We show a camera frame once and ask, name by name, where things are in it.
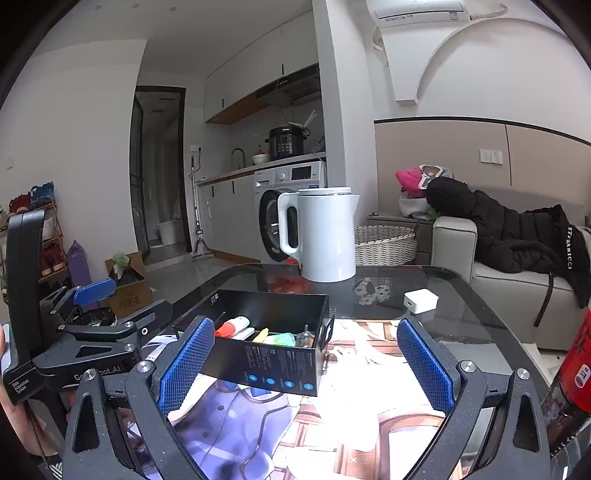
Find black white cartoon sticker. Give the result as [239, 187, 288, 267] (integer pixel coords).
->
[353, 275, 395, 306]

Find white patterned item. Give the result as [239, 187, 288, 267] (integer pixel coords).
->
[418, 164, 455, 190]

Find printed anime desk mat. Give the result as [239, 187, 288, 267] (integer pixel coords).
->
[129, 318, 467, 480]

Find mop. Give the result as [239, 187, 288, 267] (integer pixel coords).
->
[189, 154, 214, 264]

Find shoe rack with shoes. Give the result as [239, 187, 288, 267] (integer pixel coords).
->
[0, 182, 70, 287]

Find white wicker basket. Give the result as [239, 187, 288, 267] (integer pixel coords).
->
[355, 225, 417, 267]

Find pink cloth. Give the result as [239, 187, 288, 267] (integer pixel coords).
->
[396, 167, 428, 195]

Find person's left hand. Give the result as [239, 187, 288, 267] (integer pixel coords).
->
[0, 394, 52, 457]

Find black jacket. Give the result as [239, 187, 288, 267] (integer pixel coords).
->
[425, 178, 591, 309]

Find white upper kitchen cabinets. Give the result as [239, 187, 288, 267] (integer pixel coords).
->
[204, 18, 319, 123]

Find white electric kettle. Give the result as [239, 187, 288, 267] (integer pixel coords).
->
[277, 187, 361, 283]

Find white air conditioner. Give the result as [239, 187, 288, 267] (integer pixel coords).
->
[367, 0, 472, 21]

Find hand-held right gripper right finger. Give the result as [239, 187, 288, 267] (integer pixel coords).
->
[396, 318, 552, 480]

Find light grey sofa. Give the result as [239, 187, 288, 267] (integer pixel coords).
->
[431, 215, 591, 352]

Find black pressure cooker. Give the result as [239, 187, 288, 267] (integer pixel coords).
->
[269, 126, 309, 161]

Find white glue bottle red cap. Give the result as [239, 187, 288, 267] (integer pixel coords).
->
[215, 318, 250, 340]

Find white bin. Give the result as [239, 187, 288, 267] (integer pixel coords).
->
[154, 219, 185, 246]

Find white cloth pile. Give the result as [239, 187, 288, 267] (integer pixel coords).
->
[399, 191, 437, 220]

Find purple bag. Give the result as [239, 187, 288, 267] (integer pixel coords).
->
[66, 240, 88, 289]

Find range hood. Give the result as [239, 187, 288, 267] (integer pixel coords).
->
[256, 74, 321, 104]

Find red label drink bottle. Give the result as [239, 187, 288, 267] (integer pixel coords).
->
[540, 307, 591, 462]

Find white charger cube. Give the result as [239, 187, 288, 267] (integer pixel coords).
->
[403, 288, 439, 315]

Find white base kitchen cabinets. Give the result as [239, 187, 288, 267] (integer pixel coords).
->
[196, 152, 326, 259]

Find brown cardboard box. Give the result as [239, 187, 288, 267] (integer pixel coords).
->
[105, 251, 155, 319]

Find white washing machine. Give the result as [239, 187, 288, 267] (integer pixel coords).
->
[253, 161, 328, 266]

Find black framed glass door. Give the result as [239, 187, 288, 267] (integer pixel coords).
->
[129, 87, 188, 259]

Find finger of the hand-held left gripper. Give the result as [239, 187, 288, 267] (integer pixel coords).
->
[122, 299, 174, 346]
[71, 277, 118, 308]

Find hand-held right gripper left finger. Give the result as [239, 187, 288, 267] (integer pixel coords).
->
[62, 316, 218, 480]

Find black cardboard storage box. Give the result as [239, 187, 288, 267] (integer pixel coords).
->
[203, 289, 335, 398]

